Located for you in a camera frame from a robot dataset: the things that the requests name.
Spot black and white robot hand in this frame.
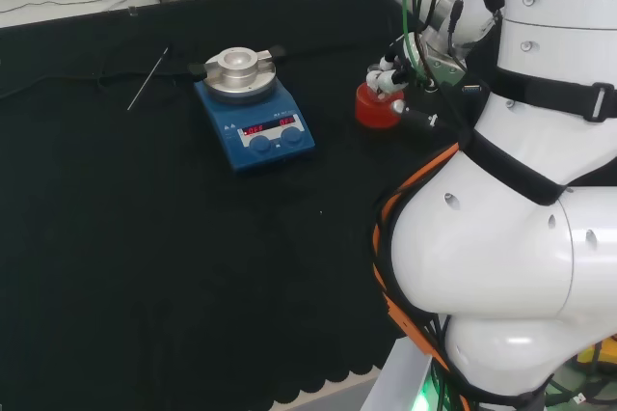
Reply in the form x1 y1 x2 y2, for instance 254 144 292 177
365 37 488 133

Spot red round flask stand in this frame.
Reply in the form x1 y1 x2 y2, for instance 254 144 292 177
355 82 405 130

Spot blue heater with steel block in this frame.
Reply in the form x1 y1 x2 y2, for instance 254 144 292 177
187 43 317 178

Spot thin metal probe rod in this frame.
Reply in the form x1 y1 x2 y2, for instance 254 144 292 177
126 46 171 112

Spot black scalloped table cloth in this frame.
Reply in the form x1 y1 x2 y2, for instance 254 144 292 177
0 0 483 411

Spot orange cable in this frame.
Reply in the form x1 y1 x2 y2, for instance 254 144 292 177
370 143 471 411

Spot green cable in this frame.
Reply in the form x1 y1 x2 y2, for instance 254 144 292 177
401 0 433 85

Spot pale base plate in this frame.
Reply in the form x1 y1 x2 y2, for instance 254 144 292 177
364 337 435 411

